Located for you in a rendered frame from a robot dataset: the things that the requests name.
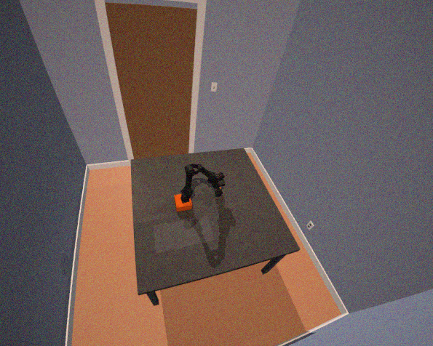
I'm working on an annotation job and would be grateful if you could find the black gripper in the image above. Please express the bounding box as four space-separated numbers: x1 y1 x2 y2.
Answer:
212 182 223 196

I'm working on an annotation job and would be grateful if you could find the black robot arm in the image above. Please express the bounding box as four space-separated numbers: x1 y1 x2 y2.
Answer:
180 164 225 203

